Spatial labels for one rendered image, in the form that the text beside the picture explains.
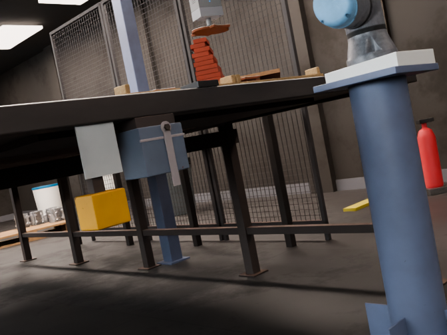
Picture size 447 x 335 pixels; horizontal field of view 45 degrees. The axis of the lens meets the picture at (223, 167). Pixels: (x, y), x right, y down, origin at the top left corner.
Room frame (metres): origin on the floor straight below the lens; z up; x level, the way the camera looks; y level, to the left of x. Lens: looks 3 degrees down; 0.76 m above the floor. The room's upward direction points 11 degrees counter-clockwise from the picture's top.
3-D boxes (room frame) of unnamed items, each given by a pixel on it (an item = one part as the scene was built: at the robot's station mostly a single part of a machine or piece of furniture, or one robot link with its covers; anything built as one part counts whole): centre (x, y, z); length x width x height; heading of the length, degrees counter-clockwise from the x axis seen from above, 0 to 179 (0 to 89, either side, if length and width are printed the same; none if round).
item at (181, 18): (4.62, 0.45, 1.11); 3.04 x 0.03 x 2.21; 44
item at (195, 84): (1.52, 0.02, 0.92); 0.08 x 0.08 x 0.02; 44
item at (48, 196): (9.34, 3.05, 0.30); 0.48 x 0.48 x 0.61
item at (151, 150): (1.37, 0.16, 0.77); 0.14 x 0.11 x 0.18; 134
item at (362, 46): (1.63, -0.50, 0.96); 0.15 x 0.15 x 0.10
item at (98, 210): (1.25, 0.29, 0.74); 0.09 x 0.08 x 0.24; 134
